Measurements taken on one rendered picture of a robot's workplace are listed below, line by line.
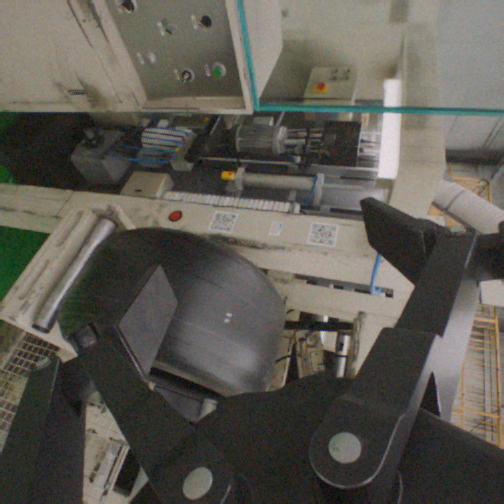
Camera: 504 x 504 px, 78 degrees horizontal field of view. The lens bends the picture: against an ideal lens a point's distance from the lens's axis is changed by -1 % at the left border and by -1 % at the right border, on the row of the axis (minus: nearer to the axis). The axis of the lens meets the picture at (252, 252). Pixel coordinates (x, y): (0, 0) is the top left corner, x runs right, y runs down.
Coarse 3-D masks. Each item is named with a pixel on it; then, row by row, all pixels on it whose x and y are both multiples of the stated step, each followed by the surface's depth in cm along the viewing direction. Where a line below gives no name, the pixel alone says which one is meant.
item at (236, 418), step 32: (288, 384) 8; (320, 384) 8; (224, 416) 8; (256, 416) 7; (288, 416) 7; (320, 416) 7; (416, 416) 6; (224, 448) 7; (256, 448) 7; (288, 448) 6; (416, 448) 5; (448, 448) 5; (480, 448) 5; (256, 480) 6; (288, 480) 6; (416, 480) 5; (448, 480) 5; (480, 480) 5
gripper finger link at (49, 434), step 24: (48, 360) 13; (48, 384) 11; (24, 408) 10; (48, 408) 10; (72, 408) 13; (24, 432) 9; (48, 432) 9; (72, 432) 11; (0, 456) 9; (24, 456) 8; (48, 456) 9; (72, 456) 10; (0, 480) 8; (24, 480) 8; (48, 480) 8; (72, 480) 9
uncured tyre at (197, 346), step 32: (96, 256) 71; (128, 256) 66; (160, 256) 65; (192, 256) 66; (224, 256) 69; (96, 288) 63; (128, 288) 61; (192, 288) 63; (224, 288) 65; (256, 288) 70; (64, 320) 66; (96, 320) 60; (192, 320) 60; (256, 320) 69; (160, 352) 58; (192, 352) 59; (224, 352) 61; (256, 352) 67; (160, 384) 96; (192, 384) 98; (224, 384) 64; (256, 384) 69
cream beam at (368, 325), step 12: (360, 312) 98; (360, 324) 96; (372, 324) 95; (384, 324) 95; (360, 336) 94; (372, 336) 93; (360, 348) 92; (348, 360) 109; (360, 360) 90; (348, 372) 99
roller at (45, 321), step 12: (96, 228) 89; (108, 228) 90; (96, 240) 87; (84, 252) 85; (72, 264) 83; (84, 264) 84; (72, 276) 81; (60, 288) 79; (48, 300) 78; (60, 300) 78; (48, 312) 76; (36, 324) 74; (48, 324) 75
